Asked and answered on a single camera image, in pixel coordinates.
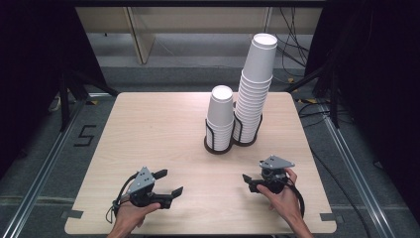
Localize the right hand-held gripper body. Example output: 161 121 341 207
259 155 296 195

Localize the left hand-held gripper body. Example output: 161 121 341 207
118 166 174 210

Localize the black wire cup holder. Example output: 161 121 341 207
203 110 264 156

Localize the tall stack of paper cups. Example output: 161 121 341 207
232 33 278 145

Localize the short stack of paper cups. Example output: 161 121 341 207
205 84 236 153

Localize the person's left hand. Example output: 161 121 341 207
114 200 162 230

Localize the person's right hand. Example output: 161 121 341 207
257 168 303 223

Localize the black tape strip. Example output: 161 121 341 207
319 212 345 223
59 209 85 220

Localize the black metal stand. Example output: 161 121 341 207
56 67 120 133
283 59 342 130

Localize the black curtain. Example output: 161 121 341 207
0 0 109 179
303 0 420 227

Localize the beige wooden furniture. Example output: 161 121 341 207
75 7 323 65

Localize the left hand-held gripper cable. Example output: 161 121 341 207
105 171 141 225

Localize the hand-held gripper cable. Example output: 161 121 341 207
282 179 306 219
105 171 141 225

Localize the right hand-held gripper cable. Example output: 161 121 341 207
282 179 306 219

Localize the long black floor cable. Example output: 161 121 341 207
308 145 373 238

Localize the metal floor rail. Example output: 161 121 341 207
317 101 397 238
0 94 91 238

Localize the white cord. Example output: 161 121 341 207
48 94 63 113

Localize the bundle of black cables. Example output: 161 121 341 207
263 7 312 84

